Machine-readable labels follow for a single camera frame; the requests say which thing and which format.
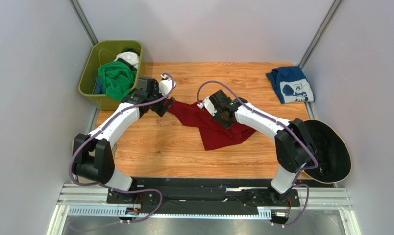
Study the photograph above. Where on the aluminium frame rail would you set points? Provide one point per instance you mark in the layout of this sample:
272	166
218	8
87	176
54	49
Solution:
325	210

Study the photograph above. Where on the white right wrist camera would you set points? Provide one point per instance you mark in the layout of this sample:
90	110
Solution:
207	105

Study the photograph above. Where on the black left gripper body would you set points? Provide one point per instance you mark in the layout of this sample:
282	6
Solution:
156	92

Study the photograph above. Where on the black wide-brim hat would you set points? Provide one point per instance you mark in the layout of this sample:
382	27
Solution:
332	154

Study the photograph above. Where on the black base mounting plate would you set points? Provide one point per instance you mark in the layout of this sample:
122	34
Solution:
204	196

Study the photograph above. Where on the folded blue printed t-shirt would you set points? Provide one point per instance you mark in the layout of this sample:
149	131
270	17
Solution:
290	84

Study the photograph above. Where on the white garment in basket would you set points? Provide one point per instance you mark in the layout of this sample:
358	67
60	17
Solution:
130	58

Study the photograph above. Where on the dark blue garment in basket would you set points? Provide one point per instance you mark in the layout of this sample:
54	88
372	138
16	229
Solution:
98	87

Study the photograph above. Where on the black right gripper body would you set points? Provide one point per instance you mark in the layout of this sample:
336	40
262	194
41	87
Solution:
218	112

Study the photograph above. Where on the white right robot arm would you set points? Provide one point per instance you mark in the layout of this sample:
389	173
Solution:
293	143

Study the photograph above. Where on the aluminium corner post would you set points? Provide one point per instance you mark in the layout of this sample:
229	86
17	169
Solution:
324	25
77	8

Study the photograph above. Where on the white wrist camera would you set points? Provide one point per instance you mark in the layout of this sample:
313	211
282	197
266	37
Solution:
207	105
165	85

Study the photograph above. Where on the beige bucket hat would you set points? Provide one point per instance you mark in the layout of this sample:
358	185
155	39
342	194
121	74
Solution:
113	150

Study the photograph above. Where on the left aluminium corner post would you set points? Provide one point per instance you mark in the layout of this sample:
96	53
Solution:
77	8

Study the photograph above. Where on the green plastic laundry basket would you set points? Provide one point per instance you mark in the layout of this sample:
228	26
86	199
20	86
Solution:
101	54

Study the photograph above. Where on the right aluminium corner post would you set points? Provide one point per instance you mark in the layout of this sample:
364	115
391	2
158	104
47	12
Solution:
324	25

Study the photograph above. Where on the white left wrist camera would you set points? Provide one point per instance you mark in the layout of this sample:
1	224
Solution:
165	85

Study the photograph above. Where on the dark red t-shirt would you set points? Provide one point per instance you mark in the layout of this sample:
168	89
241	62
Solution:
213	135

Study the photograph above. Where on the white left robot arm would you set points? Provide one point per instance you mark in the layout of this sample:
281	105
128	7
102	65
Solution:
111	130

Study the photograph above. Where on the green t-shirt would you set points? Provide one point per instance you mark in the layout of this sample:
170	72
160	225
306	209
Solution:
117	79

